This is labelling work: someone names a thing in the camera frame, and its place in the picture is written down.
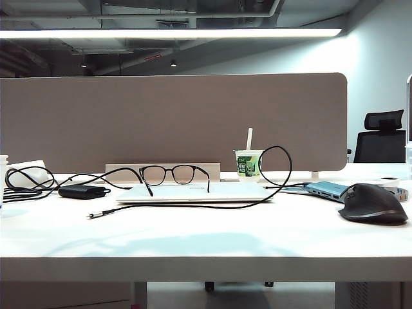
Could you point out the brown desk divider screen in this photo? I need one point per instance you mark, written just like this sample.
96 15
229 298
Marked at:
161 122

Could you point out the black-framed eyeglasses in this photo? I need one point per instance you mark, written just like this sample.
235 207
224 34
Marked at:
169 168

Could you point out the white closed laptop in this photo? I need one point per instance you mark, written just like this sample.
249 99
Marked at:
193 193

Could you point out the green printed drink cup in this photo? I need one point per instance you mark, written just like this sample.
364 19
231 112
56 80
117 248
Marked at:
248 167

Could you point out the white drinking straw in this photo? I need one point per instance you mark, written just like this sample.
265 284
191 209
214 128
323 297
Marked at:
249 138

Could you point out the light blue flat card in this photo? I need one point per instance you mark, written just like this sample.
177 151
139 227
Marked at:
291 190

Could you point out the red ceiling sign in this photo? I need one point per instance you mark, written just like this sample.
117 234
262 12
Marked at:
153 58

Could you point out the blue USB hub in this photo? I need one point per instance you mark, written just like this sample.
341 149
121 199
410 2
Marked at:
325 188

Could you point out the long ceiling light strip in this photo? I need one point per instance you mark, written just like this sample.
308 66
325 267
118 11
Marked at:
161 33

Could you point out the black power adapter brick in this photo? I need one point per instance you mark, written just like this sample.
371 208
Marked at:
80 192

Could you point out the black caster wheel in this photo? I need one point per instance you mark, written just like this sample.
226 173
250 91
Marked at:
209 286
269 284

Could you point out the black mesh office chair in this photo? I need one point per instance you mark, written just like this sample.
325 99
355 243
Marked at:
380 145

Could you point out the black computer mouse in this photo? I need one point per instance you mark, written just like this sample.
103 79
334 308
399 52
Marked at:
373 202

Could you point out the white paper box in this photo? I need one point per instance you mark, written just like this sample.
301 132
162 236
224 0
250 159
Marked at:
32 163

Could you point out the white device with black dot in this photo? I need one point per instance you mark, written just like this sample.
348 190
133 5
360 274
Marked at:
394 183

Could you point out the grey drawer cabinet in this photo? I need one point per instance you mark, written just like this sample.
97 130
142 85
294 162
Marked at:
64 294

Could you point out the white plastic cup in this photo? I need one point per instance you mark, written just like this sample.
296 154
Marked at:
2 167

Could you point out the grey perforated panel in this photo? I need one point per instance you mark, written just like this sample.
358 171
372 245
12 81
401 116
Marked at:
360 296

